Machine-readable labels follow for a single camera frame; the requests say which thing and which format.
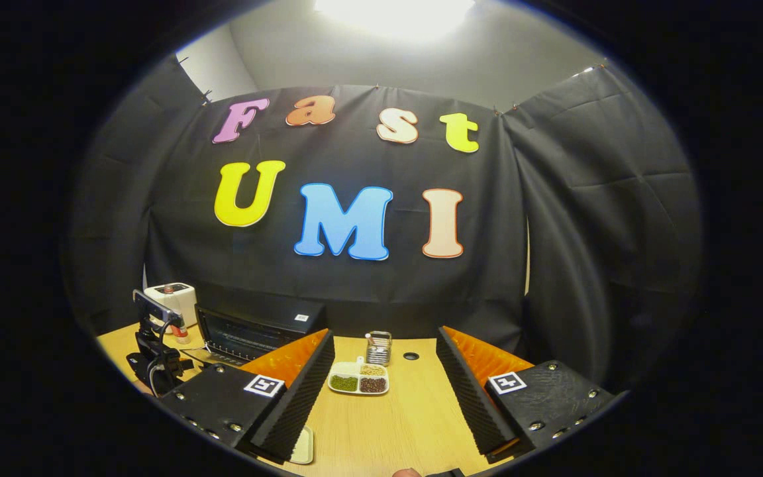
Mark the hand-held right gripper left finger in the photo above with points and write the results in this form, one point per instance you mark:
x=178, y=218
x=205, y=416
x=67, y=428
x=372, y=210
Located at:
x=299, y=404

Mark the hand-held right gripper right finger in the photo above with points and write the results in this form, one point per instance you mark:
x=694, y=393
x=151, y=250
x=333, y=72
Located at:
x=471, y=404

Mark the cream cherry print plate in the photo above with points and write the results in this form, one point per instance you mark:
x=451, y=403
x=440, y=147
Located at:
x=303, y=447

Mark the black electric oven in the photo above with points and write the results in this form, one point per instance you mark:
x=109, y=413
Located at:
x=242, y=334

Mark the small red label bottle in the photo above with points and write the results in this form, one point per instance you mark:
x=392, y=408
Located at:
x=181, y=332

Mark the white divided bean tray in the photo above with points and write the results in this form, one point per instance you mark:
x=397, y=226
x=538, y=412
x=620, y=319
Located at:
x=344, y=383

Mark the white toaster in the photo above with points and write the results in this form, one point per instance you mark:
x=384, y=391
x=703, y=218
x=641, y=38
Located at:
x=179, y=301

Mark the black backdrop cloth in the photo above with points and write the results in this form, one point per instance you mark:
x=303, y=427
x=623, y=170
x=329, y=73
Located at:
x=355, y=291

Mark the large ceiling light panel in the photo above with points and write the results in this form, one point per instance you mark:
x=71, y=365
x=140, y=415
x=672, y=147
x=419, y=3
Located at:
x=395, y=14

